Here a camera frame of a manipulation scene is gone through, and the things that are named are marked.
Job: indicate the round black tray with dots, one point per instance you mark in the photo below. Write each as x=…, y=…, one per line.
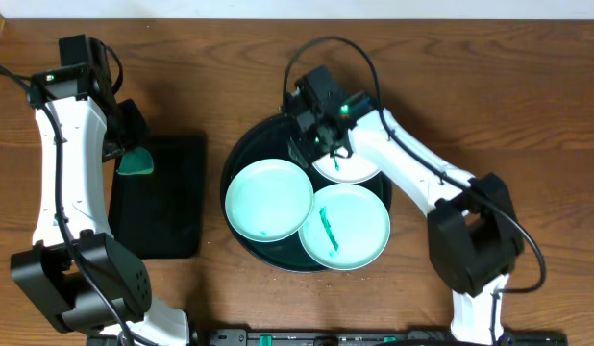
x=268, y=140

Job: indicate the mint green plate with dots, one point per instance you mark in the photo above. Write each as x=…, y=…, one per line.
x=348, y=227
x=269, y=200

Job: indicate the rectangular black tray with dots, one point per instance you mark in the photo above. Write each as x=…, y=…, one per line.
x=159, y=216

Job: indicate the white plate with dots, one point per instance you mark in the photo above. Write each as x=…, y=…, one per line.
x=341, y=168

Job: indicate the green sponge cloth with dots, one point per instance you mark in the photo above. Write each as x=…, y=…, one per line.
x=138, y=161

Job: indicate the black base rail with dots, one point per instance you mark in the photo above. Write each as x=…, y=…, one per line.
x=240, y=337

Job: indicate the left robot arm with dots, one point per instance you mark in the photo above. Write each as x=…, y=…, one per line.
x=79, y=277

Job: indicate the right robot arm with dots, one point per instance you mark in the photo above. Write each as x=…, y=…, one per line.
x=474, y=238

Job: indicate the mint green plate front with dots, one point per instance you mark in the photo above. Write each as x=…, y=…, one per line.
x=348, y=227

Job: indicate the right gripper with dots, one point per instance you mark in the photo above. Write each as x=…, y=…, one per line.
x=298, y=141

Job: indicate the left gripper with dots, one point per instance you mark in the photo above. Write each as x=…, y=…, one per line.
x=129, y=129

